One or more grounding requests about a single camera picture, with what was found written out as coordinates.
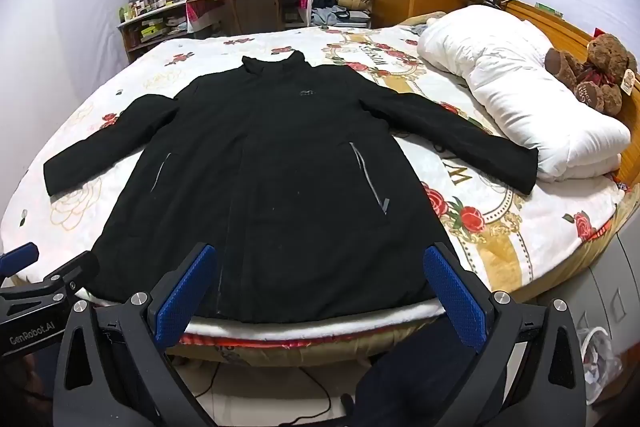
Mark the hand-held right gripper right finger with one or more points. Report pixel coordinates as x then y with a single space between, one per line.
455 302

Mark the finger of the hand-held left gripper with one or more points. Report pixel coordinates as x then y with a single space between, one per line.
20 257
70 274

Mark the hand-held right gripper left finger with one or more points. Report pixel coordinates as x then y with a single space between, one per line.
185 302

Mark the black coat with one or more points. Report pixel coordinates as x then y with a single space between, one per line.
280 167

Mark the pile of clothes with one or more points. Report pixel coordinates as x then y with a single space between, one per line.
330 14

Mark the white floral blanket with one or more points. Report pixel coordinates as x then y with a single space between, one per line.
75 207

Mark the person's dark trouser leg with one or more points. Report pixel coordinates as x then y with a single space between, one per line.
400 382

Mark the bed mattress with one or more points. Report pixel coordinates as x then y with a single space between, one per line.
300 349

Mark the clear plastic bag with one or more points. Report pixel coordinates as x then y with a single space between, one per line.
600 357

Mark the grey cabinet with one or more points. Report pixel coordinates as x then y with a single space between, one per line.
615 287

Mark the white duvet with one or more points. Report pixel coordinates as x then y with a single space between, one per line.
515 82

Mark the wooden shelf unit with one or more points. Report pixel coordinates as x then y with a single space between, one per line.
150 34

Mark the brown teddy bear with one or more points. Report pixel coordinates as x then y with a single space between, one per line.
600 57

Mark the pink cloth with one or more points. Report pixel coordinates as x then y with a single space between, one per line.
197 14

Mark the wooden desk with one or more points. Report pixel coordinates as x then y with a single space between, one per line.
240 7

